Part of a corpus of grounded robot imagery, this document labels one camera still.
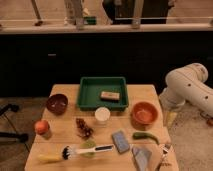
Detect green round lid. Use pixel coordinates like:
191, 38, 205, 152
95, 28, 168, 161
81, 139, 96, 158

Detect purple bowl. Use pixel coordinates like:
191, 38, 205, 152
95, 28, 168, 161
46, 94, 68, 115

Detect orange bowl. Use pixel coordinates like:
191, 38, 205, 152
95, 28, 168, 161
131, 101, 158, 125

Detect white cup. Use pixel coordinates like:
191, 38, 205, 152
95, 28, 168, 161
95, 107, 111, 125

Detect green plastic tray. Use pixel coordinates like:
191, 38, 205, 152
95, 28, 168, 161
77, 77, 129, 111

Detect metal fork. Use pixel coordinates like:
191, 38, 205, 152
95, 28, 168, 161
155, 143, 172, 171

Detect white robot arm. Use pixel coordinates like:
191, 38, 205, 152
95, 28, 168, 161
159, 63, 213, 117

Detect dark red dried flower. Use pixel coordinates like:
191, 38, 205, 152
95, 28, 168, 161
76, 118, 94, 139

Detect black tripod stand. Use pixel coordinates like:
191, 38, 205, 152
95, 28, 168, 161
0, 104, 29, 143

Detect blue sponge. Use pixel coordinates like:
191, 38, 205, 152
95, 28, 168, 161
112, 131, 130, 154

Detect orange ball on cup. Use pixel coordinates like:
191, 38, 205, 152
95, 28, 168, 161
34, 120, 52, 139

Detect yellow banana toy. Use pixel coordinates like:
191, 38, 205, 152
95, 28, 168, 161
37, 154, 62, 163

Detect tan block in tray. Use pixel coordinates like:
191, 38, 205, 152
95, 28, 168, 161
100, 91, 120, 101

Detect grey folded cloth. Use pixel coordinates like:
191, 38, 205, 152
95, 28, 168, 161
132, 146, 152, 171

